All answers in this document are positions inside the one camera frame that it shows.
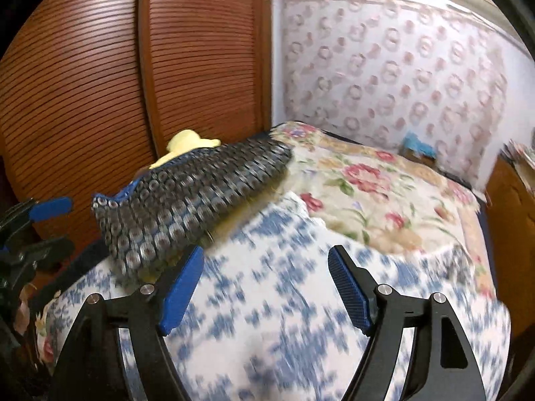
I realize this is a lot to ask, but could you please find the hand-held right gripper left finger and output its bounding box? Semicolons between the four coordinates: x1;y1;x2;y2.
48;243;205;401

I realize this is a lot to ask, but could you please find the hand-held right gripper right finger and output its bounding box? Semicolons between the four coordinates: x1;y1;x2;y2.
327;244;488;401

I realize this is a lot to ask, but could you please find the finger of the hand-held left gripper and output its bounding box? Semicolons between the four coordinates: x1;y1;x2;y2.
8;196;74;227
21;237;75;272

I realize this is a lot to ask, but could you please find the navy circle patterned shirt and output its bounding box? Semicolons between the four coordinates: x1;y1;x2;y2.
92;137;293;287

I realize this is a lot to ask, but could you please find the blue and white floral sheet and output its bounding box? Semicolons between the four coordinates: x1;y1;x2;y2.
35;190;513;401

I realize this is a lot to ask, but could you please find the cream floral blanket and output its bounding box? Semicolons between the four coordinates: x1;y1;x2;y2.
267;121;498;297

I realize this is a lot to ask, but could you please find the brown louvered wooden wardrobe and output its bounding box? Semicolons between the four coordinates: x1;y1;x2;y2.
0;0;274;285

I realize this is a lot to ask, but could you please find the yellow plush toy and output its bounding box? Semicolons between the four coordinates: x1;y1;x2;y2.
148;130;221;170

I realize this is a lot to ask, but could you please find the blue box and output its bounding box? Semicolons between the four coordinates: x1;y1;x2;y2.
400;131;437;163

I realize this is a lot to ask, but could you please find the long wooden cabinet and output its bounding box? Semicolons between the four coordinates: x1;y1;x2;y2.
485;154;535;339

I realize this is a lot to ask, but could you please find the sheer ring patterned curtain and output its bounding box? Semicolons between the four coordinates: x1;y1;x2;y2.
272;0;508;188

